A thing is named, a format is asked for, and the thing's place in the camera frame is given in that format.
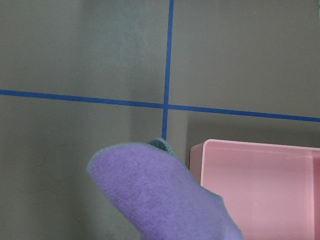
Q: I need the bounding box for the purple microfiber cloth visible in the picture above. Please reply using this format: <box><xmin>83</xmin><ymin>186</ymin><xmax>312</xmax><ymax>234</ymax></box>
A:
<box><xmin>87</xmin><ymin>138</ymin><xmax>243</xmax><ymax>240</ymax></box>

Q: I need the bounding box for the pink plastic tray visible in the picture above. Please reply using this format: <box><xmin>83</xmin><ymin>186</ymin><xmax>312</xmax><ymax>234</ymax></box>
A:
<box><xmin>189</xmin><ymin>139</ymin><xmax>320</xmax><ymax>240</ymax></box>

